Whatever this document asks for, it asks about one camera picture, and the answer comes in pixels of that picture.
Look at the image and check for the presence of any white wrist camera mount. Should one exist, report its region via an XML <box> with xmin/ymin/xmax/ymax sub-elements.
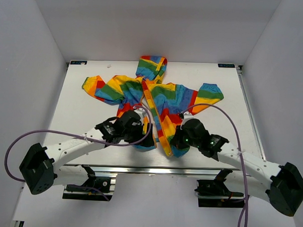
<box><xmin>179</xmin><ymin>111</ymin><xmax>194</xmax><ymax>124</ymax></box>
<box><xmin>134</xmin><ymin>106</ymin><xmax>147</xmax><ymax>121</ymax></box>

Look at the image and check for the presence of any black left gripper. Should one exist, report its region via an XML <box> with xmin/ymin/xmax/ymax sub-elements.
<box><xmin>122</xmin><ymin>121</ymin><xmax>155</xmax><ymax>147</ymax></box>

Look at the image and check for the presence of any blue label left corner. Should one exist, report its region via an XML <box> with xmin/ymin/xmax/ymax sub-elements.
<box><xmin>70</xmin><ymin>60</ymin><xmax>87</xmax><ymax>65</ymax></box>

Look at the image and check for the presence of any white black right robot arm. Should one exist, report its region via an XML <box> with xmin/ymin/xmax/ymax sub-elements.
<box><xmin>171</xmin><ymin>118</ymin><xmax>303</xmax><ymax>217</ymax></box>

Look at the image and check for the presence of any blue label right corner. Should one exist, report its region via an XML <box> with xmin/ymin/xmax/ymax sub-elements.
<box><xmin>218</xmin><ymin>63</ymin><xmax>235</xmax><ymax>68</ymax></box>

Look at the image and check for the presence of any rainbow striped kids jacket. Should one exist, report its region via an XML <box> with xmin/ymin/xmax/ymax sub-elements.
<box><xmin>82</xmin><ymin>55</ymin><xmax>224</xmax><ymax>157</ymax></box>

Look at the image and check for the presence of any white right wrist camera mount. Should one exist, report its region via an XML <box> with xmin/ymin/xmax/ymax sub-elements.
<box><xmin>179</xmin><ymin>111</ymin><xmax>194</xmax><ymax>124</ymax></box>

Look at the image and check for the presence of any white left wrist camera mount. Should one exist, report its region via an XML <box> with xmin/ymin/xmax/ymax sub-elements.
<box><xmin>134</xmin><ymin>106</ymin><xmax>147</xmax><ymax>121</ymax></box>

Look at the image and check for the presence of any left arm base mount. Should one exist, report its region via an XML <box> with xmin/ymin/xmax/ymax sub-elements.
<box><xmin>62</xmin><ymin>165</ymin><xmax>117</xmax><ymax>202</ymax></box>

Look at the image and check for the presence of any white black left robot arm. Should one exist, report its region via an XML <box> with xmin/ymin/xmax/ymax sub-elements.
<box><xmin>19</xmin><ymin>109</ymin><xmax>155</xmax><ymax>195</ymax></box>

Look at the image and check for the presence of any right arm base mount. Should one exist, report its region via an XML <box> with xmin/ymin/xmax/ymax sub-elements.
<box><xmin>194</xmin><ymin>169</ymin><xmax>245</xmax><ymax>209</ymax></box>

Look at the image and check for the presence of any aluminium table front rail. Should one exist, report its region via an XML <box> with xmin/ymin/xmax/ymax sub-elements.
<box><xmin>89</xmin><ymin>164</ymin><xmax>227</xmax><ymax>178</ymax></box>

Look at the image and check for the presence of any blue label corner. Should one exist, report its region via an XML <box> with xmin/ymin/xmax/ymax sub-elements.
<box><xmin>218</xmin><ymin>63</ymin><xmax>235</xmax><ymax>68</ymax></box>
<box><xmin>70</xmin><ymin>60</ymin><xmax>87</xmax><ymax>65</ymax></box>

